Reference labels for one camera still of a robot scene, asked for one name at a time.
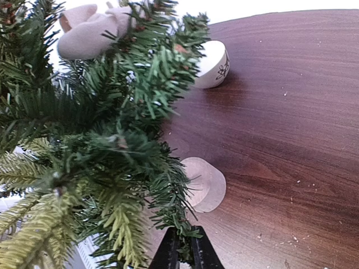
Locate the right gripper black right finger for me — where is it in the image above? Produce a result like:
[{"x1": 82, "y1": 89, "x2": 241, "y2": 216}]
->
[{"x1": 191, "y1": 226, "x2": 224, "y2": 269}]

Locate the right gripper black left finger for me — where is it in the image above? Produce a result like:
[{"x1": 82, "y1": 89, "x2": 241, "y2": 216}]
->
[{"x1": 149, "y1": 228, "x2": 180, "y2": 269}]

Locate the small green christmas tree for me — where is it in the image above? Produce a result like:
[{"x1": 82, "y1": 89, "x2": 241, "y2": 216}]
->
[{"x1": 1, "y1": 1, "x2": 209, "y2": 268}]

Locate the beige bow ornament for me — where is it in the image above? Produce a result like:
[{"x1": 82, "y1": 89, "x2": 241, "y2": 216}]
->
[{"x1": 57, "y1": 2, "x2": 145, "y2": 60}]

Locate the white ceramic bowl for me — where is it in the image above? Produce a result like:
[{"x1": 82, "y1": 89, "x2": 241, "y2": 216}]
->
[{"x1": 194, "y1": 40, "x2": 230, "y2": 89}]

